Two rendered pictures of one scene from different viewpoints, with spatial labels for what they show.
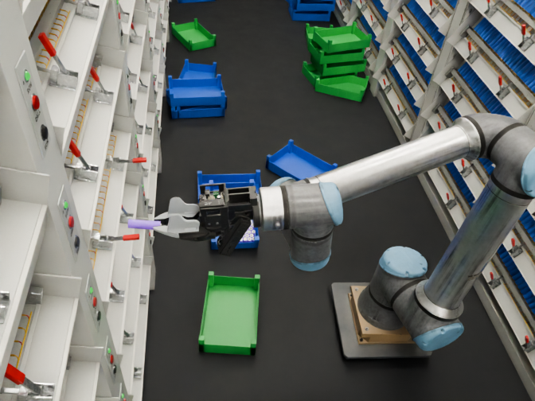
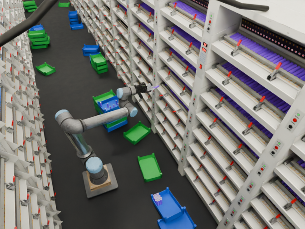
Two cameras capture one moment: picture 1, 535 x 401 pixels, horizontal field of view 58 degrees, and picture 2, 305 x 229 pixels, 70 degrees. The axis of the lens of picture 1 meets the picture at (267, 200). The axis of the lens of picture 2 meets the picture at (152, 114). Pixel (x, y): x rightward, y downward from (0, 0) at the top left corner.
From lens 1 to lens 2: 2.42 m
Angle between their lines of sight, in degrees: 92
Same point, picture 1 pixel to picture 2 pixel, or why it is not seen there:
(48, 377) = (149, 60)
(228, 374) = (143, 153)
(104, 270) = (162, 92)
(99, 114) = (179, 91)
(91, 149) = (172, 83)
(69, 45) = (177, 67)
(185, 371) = (154, 151)
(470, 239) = not seen: hidden behind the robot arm
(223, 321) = (150, 166)
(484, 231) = not seen: hidden behind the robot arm
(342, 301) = (113, 181)
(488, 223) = not seen: hidden behind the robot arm
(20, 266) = (150, 44)
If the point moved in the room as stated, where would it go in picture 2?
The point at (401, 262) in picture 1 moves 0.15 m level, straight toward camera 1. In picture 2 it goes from (95, 160) to (100, 148)
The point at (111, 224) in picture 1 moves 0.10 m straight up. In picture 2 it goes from (168, 99) to (169, 91)
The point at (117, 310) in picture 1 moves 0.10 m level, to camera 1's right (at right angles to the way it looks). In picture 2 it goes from (163, 107) to (154, 109)
